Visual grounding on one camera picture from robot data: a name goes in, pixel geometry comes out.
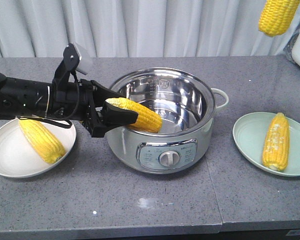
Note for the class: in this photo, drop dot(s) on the white pleated curtain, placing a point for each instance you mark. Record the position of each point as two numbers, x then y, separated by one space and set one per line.
138 28

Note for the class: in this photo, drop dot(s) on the light green round plate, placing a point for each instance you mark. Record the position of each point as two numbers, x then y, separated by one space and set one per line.
249 133

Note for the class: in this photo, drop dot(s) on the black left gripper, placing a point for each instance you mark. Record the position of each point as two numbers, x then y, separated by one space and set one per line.
78 101

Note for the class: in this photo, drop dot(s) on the yellow corn cob white patches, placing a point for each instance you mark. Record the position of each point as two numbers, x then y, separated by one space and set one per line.
276 145

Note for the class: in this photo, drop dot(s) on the beige round plate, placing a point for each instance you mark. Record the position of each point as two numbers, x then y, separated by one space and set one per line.
18 159

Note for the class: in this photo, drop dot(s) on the green electric cooking pot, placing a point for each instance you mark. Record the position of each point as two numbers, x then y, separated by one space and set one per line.
187 107

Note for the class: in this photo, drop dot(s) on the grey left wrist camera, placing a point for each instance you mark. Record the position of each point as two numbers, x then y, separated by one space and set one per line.
77 59

